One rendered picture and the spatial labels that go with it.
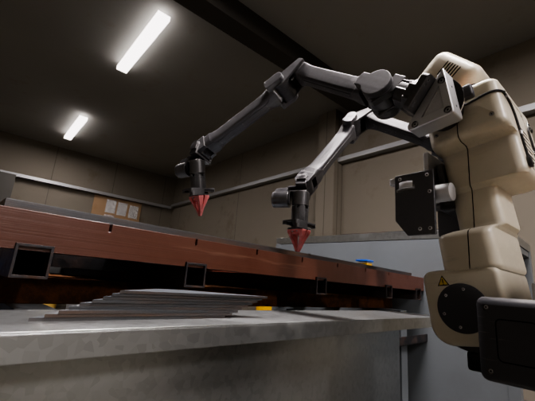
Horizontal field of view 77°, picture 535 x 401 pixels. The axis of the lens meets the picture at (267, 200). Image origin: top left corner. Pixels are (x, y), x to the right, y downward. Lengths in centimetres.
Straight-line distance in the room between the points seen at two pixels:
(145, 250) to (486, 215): 74
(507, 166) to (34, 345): 89
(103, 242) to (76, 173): 767
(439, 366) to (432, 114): 122
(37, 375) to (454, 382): 153
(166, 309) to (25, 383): 20
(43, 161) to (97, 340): 785
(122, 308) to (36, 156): 778
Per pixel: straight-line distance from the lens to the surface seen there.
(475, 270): 86
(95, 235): 65
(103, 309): 53
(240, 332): 56
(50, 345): 44
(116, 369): 65
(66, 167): 830
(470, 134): 91
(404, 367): 171
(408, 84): 90
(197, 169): 124
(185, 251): 73
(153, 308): 56
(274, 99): 119
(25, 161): 822
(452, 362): 176
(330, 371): 106
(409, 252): 181
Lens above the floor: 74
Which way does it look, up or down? 14 degrees up
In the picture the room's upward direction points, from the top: 4 degrees clockwise
